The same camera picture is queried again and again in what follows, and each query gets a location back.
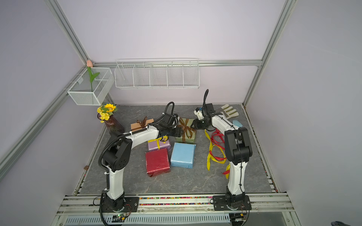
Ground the green gift box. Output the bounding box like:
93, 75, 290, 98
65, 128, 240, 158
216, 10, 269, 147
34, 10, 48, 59
176, 118, 197, 144

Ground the yellow ribbon of red box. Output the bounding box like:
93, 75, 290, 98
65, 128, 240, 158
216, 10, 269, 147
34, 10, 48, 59
204, 129, 231, 180

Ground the blue gift box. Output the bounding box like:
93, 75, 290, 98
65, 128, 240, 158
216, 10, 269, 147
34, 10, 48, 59
171, 142, 196, 169

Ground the red gift box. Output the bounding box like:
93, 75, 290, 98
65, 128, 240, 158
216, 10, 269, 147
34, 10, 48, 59
145, 148, 171, 177

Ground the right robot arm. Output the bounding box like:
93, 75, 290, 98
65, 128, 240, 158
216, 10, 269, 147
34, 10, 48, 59
191, 104, 253, 202

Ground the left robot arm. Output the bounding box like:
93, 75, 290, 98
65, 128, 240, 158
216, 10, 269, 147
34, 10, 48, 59
98, 113, 182, 209

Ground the yellow ribbon on purple box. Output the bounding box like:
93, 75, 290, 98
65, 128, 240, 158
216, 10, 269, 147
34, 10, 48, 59
148, 135, 169, 150

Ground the purple gift box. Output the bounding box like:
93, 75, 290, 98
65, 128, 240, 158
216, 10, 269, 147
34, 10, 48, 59
147, 137, 172, 152

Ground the orange gift box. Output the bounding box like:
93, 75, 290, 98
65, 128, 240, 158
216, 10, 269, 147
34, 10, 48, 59
131, 117, 154, 132

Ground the white gardening glove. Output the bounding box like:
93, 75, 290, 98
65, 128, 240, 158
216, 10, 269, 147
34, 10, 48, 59
216, 104, 239, 119

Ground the light blue garden trowel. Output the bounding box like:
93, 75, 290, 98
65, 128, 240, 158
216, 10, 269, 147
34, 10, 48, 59
232, 120, 243, 128

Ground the dark glass vase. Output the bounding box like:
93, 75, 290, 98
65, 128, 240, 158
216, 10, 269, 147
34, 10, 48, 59
97, 113, 125, 136

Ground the yellow sunflower bouquet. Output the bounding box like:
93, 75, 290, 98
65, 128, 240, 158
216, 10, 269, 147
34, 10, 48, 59
97, 104, 117, 123

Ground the small white mesh basket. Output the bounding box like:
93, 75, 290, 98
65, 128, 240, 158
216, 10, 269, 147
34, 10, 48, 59
67, 67, 115, 106

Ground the artificial pink tulip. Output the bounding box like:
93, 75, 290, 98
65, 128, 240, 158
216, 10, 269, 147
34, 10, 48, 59
86, 60, 100, 92

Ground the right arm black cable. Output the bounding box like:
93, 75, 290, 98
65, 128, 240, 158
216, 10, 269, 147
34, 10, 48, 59
202, 89, 244, 193

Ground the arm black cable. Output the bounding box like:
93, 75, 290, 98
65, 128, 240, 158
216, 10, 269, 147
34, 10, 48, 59
202, 89, 244, 193
97, 101, 176, 170

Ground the long white wire basket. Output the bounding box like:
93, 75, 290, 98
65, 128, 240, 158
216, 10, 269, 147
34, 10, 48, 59
115, 58, 200, 89

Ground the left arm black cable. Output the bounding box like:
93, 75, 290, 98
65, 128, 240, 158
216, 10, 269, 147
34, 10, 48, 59
97, 101, 176, 170

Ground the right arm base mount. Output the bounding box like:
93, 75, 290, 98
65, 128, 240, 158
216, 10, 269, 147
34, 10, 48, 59
210, 193, 252, 211

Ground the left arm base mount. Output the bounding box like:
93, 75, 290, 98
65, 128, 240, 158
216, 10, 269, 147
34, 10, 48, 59
100, 193, 140, 213

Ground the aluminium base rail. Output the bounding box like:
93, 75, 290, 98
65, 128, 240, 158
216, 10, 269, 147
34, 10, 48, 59
52, 193, 300, 226

